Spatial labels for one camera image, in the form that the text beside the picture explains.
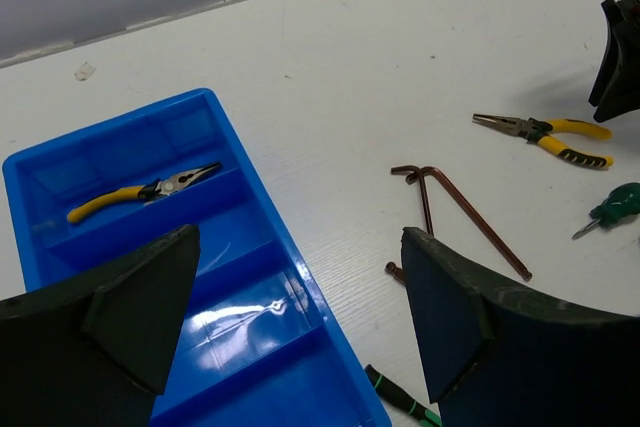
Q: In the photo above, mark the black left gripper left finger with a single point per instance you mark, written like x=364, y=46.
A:
x=96, y=349

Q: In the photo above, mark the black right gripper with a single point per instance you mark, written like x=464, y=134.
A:
x=615, y=91

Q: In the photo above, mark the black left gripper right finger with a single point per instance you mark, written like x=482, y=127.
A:
x=495, y=352

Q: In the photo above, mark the yellow bent-nose pliers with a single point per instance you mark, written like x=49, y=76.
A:
x=153, y=191

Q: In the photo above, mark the long brown ball-end hex key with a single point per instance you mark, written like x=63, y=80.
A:
x=479, y=222

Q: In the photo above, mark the green stubby flathead screwdriver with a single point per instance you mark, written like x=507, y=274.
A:
x=621, y=203

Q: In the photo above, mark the clear tape scrap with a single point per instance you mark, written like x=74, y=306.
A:
x=84, y=72

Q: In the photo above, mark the black green precision screwdriver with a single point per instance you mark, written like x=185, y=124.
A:
x=397, y=397

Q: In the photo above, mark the yellow black long-nose pliers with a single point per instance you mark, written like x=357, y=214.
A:
x=542, y=134

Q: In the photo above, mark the blue plastic compartment tray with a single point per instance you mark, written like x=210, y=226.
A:
x=259, y=345

